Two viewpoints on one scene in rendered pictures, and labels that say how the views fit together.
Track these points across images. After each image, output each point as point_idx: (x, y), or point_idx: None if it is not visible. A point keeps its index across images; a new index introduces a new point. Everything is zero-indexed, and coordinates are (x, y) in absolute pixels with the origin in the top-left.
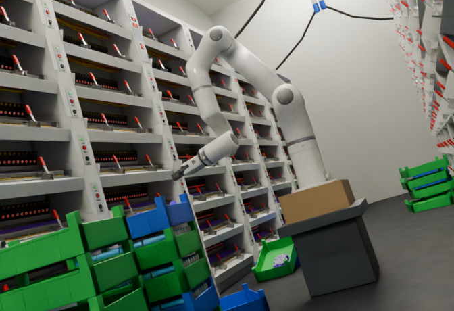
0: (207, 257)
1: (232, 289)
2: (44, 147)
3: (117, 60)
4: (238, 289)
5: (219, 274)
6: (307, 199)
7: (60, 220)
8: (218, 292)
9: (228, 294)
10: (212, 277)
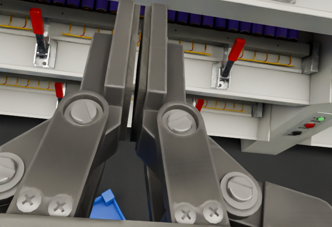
0: (324, 128)
1: (321, 168)
2: None
3: None
4: (301, 190)
5: (327, 144)
6: None
7: None
8: (279, 152)
9: (277, 173)
10: (291, 142)
